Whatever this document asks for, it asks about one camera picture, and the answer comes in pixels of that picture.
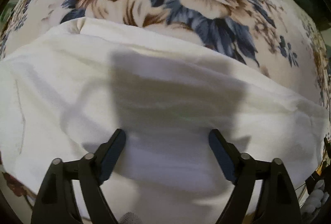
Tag white pants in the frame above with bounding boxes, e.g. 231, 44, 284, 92
1, 18, 329, 223

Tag floral bed sheet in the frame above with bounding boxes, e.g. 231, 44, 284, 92
1, 0, 329, 112

